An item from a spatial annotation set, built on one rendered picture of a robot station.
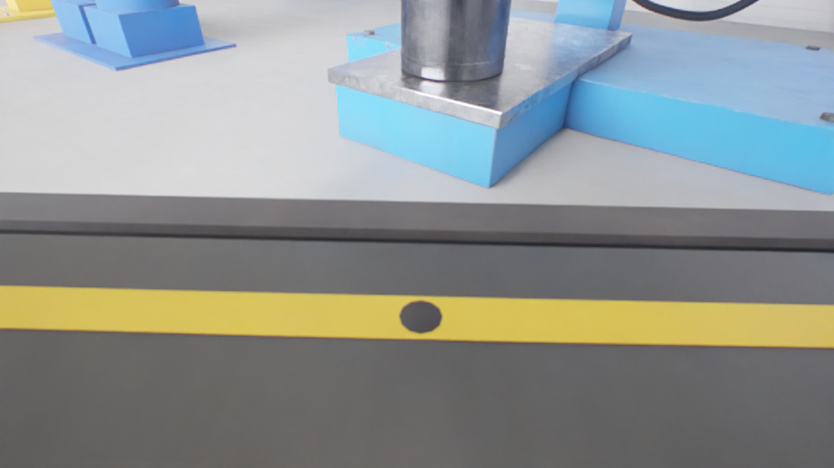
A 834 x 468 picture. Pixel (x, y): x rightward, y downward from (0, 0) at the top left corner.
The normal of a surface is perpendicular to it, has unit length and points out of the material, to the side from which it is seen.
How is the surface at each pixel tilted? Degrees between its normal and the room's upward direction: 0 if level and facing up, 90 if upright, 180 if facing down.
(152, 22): 90
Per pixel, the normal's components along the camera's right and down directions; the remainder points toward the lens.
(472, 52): 0.25, 0.53
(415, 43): -0.72, 0.37
